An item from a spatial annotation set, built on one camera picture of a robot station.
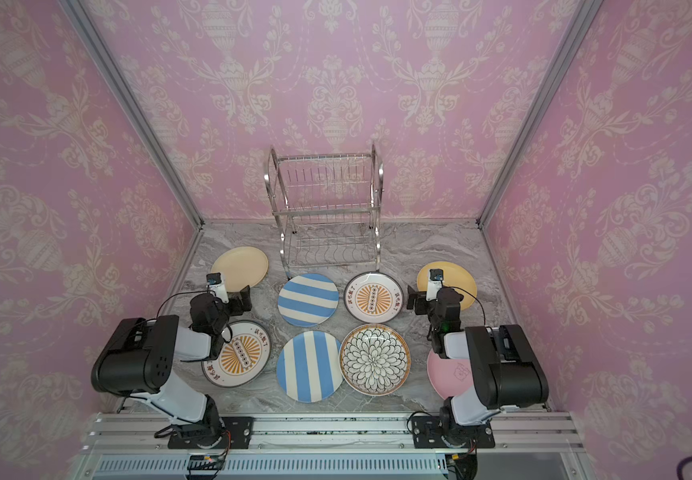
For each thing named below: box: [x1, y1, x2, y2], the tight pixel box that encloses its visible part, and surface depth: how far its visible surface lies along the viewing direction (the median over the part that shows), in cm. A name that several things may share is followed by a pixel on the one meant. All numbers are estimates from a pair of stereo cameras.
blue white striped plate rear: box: [277, 273, 340, 327], surface depth 100 cm
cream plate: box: [211, 246, 269, 293], surface depth 111 cm
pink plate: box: [427, 349, 473, 400], surface depth 85 cm
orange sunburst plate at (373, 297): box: [344, 271, 405, 324], surface depth 100 cm
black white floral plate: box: [339, 324, 411, 397], surface depth 87 cm
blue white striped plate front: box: [276, 330, 343, 404], surface depth 87 cm
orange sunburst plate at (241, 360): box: [201, 320, 272, 388], surface depth 87 cm
